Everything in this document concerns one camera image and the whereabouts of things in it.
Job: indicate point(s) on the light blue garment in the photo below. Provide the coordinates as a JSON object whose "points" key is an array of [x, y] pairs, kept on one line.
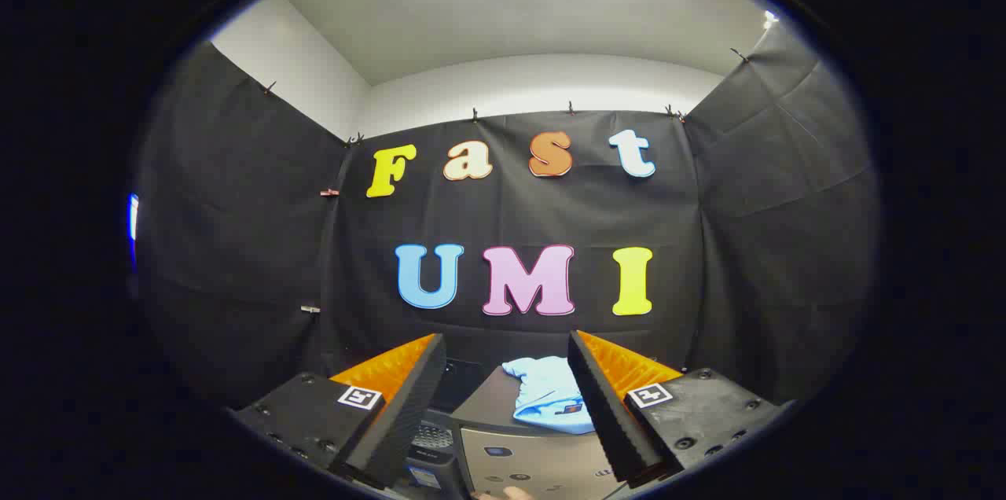
{"points": [[542, 390]]}

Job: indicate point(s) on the black backdrop cloth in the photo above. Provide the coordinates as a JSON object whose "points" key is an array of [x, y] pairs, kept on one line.
{"points": [[511, 209]]}

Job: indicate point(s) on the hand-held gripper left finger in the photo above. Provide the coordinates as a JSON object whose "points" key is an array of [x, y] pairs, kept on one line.
{"points": [[409, 398]]}

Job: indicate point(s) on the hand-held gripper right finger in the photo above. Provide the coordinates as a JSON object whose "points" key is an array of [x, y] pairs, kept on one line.
{"points": [[609, 413]]}

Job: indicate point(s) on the dark grey washing machine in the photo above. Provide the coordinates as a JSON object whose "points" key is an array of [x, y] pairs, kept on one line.
{"points": [[432, 437]]}

